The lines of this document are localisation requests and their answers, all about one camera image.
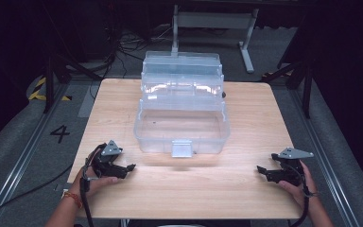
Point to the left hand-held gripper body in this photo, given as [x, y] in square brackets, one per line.
[105, 164]

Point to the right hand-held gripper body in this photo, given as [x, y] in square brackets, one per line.
[291, 171]

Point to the clear plastic storage box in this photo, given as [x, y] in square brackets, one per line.
[182, 132]

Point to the person's left hand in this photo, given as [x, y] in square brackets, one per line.
[91, 186]

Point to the person's right hand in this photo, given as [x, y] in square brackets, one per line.
[305, 194]

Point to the black tripod stand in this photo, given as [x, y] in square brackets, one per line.
[307, 94]
[49, 85]

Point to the yellow black hazard tape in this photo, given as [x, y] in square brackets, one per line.
[36, 94]

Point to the grey metal stand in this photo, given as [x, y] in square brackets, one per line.
[214, 20]

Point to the grey metal floor rail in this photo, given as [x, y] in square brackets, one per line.
[25, 154]
[324, 142]

